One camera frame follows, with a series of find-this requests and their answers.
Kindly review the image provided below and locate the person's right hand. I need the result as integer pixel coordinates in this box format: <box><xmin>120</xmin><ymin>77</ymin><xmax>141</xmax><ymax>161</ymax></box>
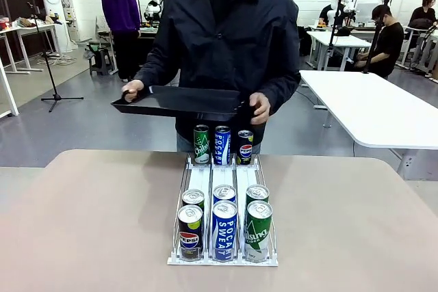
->
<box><xmin>121</xmin><ymin>79</ymin><xmax>145</xmax><ymax>103</ymax></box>

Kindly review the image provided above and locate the person's left hand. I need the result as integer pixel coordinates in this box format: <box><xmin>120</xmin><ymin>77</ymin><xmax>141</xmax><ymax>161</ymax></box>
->
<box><xmin>248</xmin><ymin>92</ymin><xmax>272</xmax><ymax>124</ymax></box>

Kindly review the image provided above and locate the black plastic tray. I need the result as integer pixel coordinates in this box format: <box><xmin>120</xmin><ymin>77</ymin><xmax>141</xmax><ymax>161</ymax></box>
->
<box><xmin>110</xmin><ymin>85</ymin><xmax>257</xmax><ymax>123</ymax></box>

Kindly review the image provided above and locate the blue Pocari Sweat can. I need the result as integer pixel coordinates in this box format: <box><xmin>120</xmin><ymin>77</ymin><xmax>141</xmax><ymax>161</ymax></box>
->
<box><xmin>214</xmin><ymin>125</ymin><xmax>232</xmax><ymax>165</ymax></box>
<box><xmin>211</xmin><ymin>200</ymin><xmax>239</xmax><ymax>262</ymax></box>
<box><xmin>212</xmin><ymin>185</ymin><xmax>237</xmax><ymax>206</ymax></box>

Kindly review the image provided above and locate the person's left forearm dark sleeve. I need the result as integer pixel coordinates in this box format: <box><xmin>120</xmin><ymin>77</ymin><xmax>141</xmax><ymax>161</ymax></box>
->
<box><xmin>258</xmin><ymin>59</ymin><xmax>302</xmax><ymax>102</ymax></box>

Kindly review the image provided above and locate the person's right forearm dark sleeve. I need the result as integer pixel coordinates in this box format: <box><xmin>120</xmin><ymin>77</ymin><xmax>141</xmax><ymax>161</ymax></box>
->
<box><xmin>133</xmin><ymin>44</ymin><xmax>181</xmax><ymax>90</ymax></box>

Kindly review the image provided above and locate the person in dark jacket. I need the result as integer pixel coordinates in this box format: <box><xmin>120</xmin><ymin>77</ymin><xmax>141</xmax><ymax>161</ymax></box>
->
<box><xmin>135</xmin><ymin>0</ymin><xmax>302</xmax><ymax>155</ymax></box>

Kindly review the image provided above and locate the person in purple hoodie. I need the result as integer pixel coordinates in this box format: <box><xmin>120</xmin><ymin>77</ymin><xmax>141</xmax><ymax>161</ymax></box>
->
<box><xmin>101</xmin><ymin>0</ymin><xmax>142</xmax><ymax>83</ymax></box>

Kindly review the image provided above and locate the seated person in black shirt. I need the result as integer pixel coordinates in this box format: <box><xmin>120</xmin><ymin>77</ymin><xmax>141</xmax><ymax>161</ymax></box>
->
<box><xmin>354</xmin><ymin>4</ymin><xmax>404</xmax><ymax>79</ymax></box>

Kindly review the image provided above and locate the seated person with long hair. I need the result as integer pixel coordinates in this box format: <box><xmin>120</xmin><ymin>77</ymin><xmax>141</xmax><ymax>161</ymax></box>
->
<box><xmin>407</xmin><ymin>0</ymin><xmax>438</xmax><ymax>29</ymax></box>

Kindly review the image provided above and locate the dark step stool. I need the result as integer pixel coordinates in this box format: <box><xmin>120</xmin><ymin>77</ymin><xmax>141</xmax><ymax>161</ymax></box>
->
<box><xmin>88</xmin><ymin>44</ymin><xmax>116</xmax><ymax>77</ymax></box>

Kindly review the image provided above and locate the black Pepsi can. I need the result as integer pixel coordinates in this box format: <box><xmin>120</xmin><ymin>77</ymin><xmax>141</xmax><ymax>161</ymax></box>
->
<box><xmin>237</xmin><ymin>130</ymin><xmax>254</xmax><ymax>165</ymax></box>
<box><xmin>181</xmin><ymin>189</ymin><xmax>205</xmax><ymax>211</ymax></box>
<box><xmin>177</xmin><ymin>204</ymin><xmax>204</xmax><ymax>261</ymax></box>

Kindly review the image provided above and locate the green Chilsung cider can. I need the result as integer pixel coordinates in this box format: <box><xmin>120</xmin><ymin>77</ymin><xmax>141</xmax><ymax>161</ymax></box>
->
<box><xmin>193</xmin><ymin>124</ymin><xmax>210</xmax><ymax>165</ymax></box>
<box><xmin>246</xmin><ymin>184</ymin><xmax>270</xmax><ymax>205</ymax></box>
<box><xmin>245</xmin><ymin>200</ymin><xmax>273</xmax><ymax>261</ymax></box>

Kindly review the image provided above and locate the white can dispenser rack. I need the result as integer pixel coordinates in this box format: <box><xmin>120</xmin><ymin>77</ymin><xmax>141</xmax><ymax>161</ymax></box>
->
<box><xmin>166</xmin><ymin>153</ymin><xmax>279</xmax><ymax>267</ymax></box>

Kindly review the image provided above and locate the white background humanoid robot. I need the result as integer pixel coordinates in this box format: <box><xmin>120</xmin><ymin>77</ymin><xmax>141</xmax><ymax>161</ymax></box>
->
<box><xmin>143</xmin><ymin>0</ymin><xmax>169</xmax><ymax>23</ymax></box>

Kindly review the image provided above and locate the black tripod microphone stand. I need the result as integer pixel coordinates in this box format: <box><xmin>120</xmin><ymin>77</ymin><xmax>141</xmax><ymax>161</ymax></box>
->
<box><xmin>27</xmin><ymin>1</ymin><xmax>85</xmax><ymax>113</ymax></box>

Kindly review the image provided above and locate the white background work table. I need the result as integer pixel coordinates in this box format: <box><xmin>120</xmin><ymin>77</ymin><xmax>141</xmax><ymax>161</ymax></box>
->
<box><xmin>306</xmin><ymin>30</ymin><xmax>372</xmax><ymax>71</ymax></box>

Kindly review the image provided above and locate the large white rounded table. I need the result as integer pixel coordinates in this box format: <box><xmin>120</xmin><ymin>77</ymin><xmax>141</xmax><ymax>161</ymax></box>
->
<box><xmin>299</xmin><ymin>69</ymin><xmax>438</xmax><ymax>180</ymax></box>

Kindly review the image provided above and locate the white table with clutter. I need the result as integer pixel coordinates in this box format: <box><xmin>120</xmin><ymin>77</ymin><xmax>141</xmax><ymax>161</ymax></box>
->
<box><xmin>0</xmin><ymin>23</ymin><xmax>62</xmax><ymax>75</ymax></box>

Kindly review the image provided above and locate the black slanted stand pole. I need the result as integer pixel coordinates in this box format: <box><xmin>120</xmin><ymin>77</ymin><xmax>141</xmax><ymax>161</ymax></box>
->
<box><xmin>362</xmin><ymin>0</ymin><xmax>394</xmax><ymax>75</ymax></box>

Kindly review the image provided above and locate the black camera stand pole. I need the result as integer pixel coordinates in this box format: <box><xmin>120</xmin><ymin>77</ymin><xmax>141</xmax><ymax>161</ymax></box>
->
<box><xmin>323</xmin><ymin>0</ymin><xmax>345</xmax><ymax>70</ymax></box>

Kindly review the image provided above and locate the white table leg frame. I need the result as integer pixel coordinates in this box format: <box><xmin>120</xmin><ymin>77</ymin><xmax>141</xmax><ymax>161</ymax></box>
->
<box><xmin>0</xmin><ymin>59</ymin><xmax>21</xmax><ymax>118</ymax></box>

